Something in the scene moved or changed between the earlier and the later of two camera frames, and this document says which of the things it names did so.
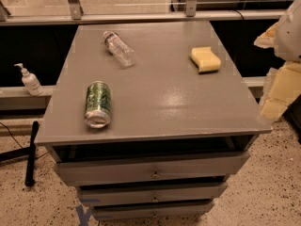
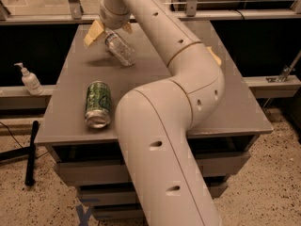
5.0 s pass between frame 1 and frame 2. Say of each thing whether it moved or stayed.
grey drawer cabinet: stayed
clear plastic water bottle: stayed
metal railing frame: stayed
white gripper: moved
